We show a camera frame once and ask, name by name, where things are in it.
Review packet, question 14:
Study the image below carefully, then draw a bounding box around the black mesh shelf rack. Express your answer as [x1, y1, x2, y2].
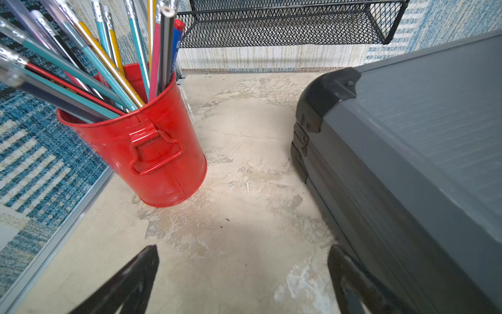
[177, 1, 409, 48]

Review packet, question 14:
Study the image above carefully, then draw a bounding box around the red metal pencil bucket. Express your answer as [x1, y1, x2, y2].
[56, 78, 207, 208]

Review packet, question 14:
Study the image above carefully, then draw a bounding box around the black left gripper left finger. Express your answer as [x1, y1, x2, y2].
[71, 245, 159, 313]

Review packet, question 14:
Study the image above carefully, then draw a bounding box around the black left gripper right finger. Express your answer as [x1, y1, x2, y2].
[328, 244, 416, 313]

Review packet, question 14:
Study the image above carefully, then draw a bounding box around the grey poker set case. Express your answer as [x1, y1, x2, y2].
[291, 31, 501, 313]

